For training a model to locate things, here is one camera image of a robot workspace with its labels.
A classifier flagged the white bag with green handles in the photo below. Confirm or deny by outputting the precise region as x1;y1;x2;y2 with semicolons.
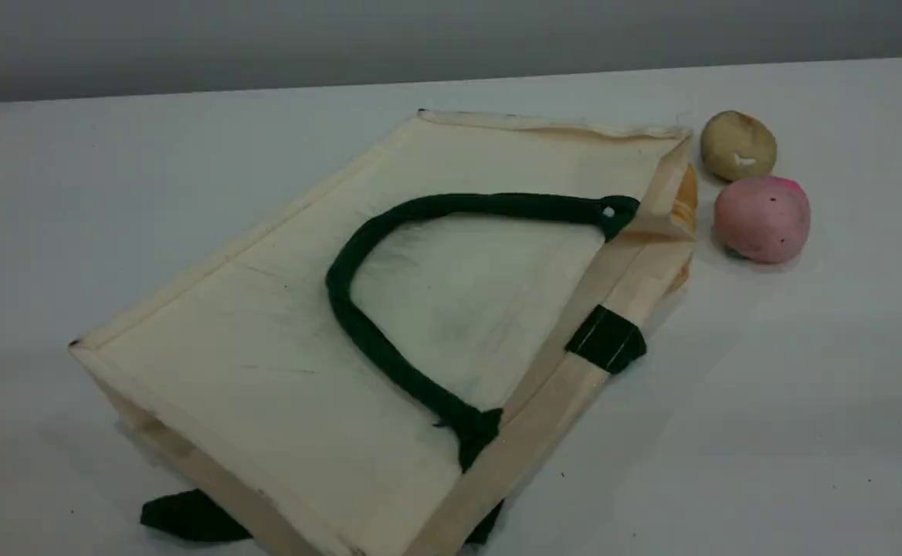
69;108;699;556

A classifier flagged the beige round fruit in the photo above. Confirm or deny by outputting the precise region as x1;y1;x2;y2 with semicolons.
700;110;778;183

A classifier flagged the pink peach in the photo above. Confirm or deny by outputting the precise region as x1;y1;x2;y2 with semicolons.
713;175;812;265

